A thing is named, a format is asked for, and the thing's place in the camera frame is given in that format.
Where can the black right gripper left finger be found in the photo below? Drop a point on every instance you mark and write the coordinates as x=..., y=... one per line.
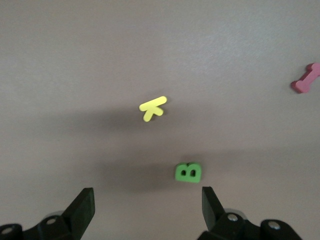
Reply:
x=77, y=215

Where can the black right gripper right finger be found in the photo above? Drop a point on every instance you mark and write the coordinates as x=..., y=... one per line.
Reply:
x=212, y=212

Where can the green foam letter B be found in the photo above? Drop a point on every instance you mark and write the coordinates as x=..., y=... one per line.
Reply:
x=188, y=166

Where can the yellow foam letter K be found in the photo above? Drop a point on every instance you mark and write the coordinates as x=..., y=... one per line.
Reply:
x=152, y=105

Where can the dark red foam letter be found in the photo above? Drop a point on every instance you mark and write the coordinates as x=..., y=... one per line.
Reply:
x=306, y=81

